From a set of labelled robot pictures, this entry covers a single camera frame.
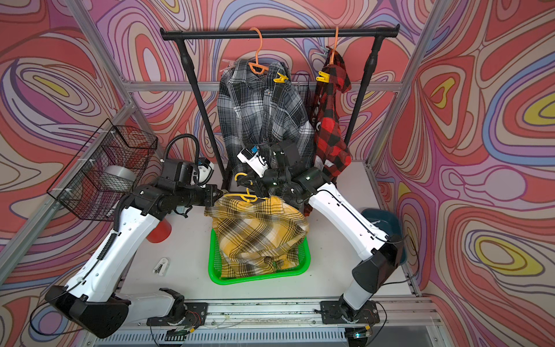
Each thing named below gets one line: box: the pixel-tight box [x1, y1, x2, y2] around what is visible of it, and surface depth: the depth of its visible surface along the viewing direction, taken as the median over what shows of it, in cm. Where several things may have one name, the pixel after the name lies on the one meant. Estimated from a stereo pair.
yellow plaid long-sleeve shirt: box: [204, 195, 311, 279], surface depth 78 cm
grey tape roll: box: [101, 164, 137, 192], surface depth 73 cm
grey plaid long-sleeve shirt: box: [217, 59, 316, 170], surface depth 69 cm
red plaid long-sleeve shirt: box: [303, 46, 352, 217], surface depth 63 cm
